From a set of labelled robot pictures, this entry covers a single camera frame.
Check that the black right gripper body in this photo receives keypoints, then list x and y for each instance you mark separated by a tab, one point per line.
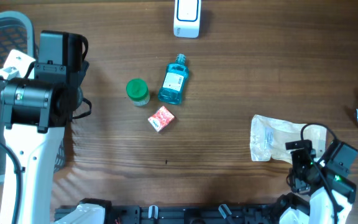
301	164

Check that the beige plastic food pouch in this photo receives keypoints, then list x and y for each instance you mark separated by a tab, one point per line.
268	137

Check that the red tissue packet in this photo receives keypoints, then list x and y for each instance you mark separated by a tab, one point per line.
161	118

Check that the blue mouthwash bottle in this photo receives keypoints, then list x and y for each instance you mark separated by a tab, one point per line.
173	85

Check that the green lid jar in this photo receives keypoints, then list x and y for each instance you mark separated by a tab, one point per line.
137	90

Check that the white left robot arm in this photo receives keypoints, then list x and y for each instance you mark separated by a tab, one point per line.
38	101

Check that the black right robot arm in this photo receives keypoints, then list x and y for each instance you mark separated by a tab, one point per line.
320	190

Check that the white barcode scanner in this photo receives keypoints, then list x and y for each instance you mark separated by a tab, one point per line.
187	16

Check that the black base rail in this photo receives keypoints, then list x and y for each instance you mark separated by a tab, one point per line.
241	213

